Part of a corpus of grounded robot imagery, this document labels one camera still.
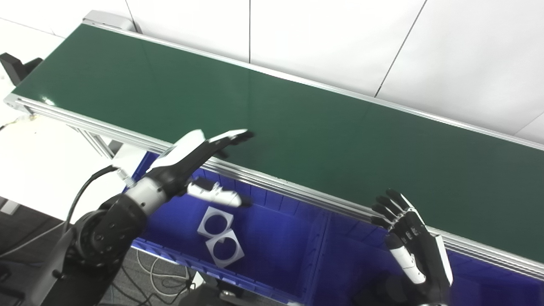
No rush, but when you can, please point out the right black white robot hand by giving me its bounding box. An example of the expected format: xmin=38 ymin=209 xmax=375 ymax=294
xmin=371 ymin=189 xmax=453 ymax=304

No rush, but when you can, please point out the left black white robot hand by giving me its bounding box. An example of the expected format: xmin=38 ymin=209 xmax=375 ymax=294
xmin=147 ymin=129 xmax=255 ymax=209

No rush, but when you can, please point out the white square part round hole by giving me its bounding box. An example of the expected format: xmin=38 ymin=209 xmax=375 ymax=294
xmin=205 ymin=229 xmax=246 ymax=268
xmin=198 ymin=206 xmax=234 ymax=239

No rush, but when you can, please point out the blue plastic bin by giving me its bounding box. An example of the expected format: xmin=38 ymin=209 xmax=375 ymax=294
xmin=304 ymin=212 xmax=544 ymax=306
xmin=127 ymin=151 xmax=330 ymax=304

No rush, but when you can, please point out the aluminium conveyor support leg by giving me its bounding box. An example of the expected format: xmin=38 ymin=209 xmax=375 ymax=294
xmin=78 ymin=127 xmax=125 ymax=160

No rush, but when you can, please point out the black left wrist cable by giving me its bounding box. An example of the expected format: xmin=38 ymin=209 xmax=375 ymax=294
xmin=64 ymin=165 xmax=137 ymax=232

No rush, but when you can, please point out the green conveyor belt aluminium frame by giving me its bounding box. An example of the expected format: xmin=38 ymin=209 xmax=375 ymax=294
xmin=3 ymin=11 xmax=544 ymax=281

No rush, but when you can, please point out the white floor cable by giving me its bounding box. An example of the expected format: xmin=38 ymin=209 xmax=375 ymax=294
xmin=135 ymin=250 xmax=194 ymax=298

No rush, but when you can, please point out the black conveyor motor bracket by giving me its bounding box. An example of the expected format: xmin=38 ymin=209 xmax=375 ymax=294
xmin=0 ymin=52 xmax=43 ymax=85

